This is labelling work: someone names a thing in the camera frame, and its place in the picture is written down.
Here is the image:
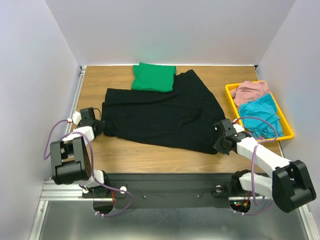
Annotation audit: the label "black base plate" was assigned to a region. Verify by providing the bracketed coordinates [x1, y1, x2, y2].
[82, 173, 248, 209]

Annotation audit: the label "black t shirt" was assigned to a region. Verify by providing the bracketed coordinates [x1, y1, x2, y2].
[101, 69, 225, 155]

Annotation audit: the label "folded green t shirt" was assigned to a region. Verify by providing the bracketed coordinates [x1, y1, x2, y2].
[131, 62, 177, 93]

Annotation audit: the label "pink t shirt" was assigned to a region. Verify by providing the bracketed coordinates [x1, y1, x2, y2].
[230, 81, 271, 108]

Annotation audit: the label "teal t shirt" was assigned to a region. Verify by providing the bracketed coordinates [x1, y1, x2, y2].
[238, 93, 284, 139]

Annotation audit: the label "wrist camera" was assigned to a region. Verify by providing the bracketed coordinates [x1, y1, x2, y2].
[67, 111, 82, 125]
[232, 122, 245, 133]

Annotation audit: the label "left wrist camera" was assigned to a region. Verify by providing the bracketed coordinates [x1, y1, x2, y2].
[67, 111, 82, 125]

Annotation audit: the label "aluminium side rail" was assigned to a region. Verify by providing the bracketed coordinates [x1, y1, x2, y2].
[52, 66, 83, 141]

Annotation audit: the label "yellow plastic bin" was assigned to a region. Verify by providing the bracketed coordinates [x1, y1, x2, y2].
[225, 80, 294, 141]

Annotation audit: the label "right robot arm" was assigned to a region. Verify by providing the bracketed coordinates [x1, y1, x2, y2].
[214, 119, 317, 213]

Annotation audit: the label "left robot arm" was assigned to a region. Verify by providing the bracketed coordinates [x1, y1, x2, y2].
[48, 107, 111, 197]

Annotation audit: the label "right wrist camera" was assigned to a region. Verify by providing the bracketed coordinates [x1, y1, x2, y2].
[232, 122, 245, 133]

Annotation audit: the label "aluminium front rail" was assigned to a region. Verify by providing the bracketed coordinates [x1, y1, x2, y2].
[39, 177, 308, 201]

